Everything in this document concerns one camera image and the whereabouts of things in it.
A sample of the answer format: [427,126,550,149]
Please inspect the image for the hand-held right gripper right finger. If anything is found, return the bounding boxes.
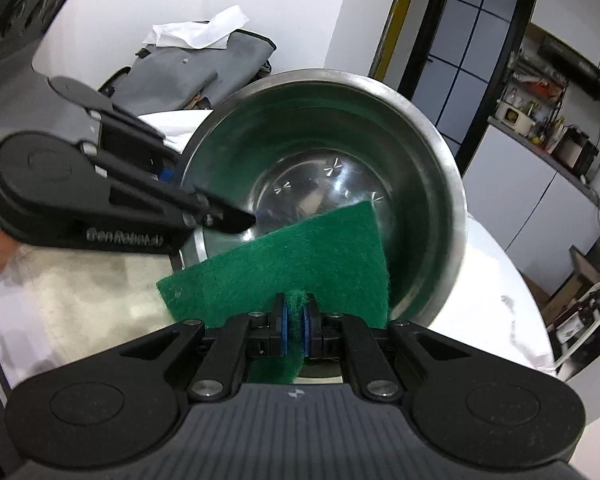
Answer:
[303,295,472,403]

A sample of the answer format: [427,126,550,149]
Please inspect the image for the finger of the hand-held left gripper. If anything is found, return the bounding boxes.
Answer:
[81,141,258,234]
[49,76,180,184]

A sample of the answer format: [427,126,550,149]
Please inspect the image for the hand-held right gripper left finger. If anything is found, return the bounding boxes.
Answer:
[119,294,288,403]

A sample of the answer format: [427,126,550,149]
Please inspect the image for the green scouring pad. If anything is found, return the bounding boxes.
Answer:
[156,201,392,386]

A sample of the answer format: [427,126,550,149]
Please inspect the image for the stainless steel bowl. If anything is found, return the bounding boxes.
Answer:
[172,67,469,332]

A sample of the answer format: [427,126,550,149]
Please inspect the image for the dark round chair back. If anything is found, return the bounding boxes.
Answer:
[98,65,134,98]

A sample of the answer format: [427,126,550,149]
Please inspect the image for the grey fabric bag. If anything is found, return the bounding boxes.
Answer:
[100,30,277,114]

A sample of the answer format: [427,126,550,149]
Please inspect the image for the white tissue paper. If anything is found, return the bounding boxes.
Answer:
[142,5,251,52]

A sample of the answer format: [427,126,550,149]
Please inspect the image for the cream table cloth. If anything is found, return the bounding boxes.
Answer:
[7,246,182,363]

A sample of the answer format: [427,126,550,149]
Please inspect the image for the white lower kitchen cabinet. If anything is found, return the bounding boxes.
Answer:
[461,117,600,297]

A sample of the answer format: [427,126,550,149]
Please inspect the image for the white kitchen cabinet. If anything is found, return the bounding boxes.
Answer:
[461,117,600,297]
[530,0,600,82]

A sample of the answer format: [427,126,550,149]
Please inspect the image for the dark wine bottle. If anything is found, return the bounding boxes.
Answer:
[559,294,599,347]

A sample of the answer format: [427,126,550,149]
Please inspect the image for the brown cardboard box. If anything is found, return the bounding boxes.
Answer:
[569,244,600,307]

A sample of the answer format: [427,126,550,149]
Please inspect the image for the cream cooking pot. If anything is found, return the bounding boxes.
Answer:
[495,100,532,134]

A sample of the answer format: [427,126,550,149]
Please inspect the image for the row of condiment bottles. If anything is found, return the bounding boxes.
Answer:
[527,109,569,154]

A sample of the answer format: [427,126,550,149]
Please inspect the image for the black rice cooker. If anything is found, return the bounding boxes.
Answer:
[554,129,599,175]

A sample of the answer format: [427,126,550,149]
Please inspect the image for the black framed glass door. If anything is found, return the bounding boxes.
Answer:
[397,0,539,175]

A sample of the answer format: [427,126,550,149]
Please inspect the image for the metal spice shelf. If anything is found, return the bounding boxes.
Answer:
[505,56,567,111]

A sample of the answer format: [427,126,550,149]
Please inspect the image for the black range hood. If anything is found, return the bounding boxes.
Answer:
[537,37,600,107]

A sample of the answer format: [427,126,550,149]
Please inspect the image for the white upper kitchen cabinet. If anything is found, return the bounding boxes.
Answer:
[530,0,600,82]

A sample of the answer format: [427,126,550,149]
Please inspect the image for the yellow wall strip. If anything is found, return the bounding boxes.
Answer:
[369,0,426,82]

